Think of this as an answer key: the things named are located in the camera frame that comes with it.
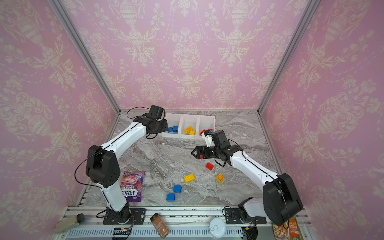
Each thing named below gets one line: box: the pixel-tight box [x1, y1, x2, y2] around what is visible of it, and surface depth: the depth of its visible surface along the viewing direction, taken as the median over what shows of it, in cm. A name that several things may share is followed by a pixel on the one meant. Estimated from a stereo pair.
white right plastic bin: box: [197, 115, 216, 140], surface depth 111 cm
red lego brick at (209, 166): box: [205, 162, 214, 171], surface depth 94 cm
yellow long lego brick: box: [183, 126, 194, 134], surface depth 108 cm
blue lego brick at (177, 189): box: [173, 185, 182, 194], surface depth 85 cm
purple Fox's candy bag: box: [120, 171, 146, 203], surface depth 83 cm
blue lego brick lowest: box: [166, 193, 176, 202], surface depth 82 cm
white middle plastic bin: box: [179, 114, 199, 139], surface depth 111 cm
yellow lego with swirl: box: [216, 173, 225, 184], surface depth 85 cm
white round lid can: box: [209, 217, 227, 239], surface depth 68 cm
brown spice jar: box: [150, 212, 170, 239], surface depth 70 cm
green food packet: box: [272, 215, 302, 240], surface depth 70 cm
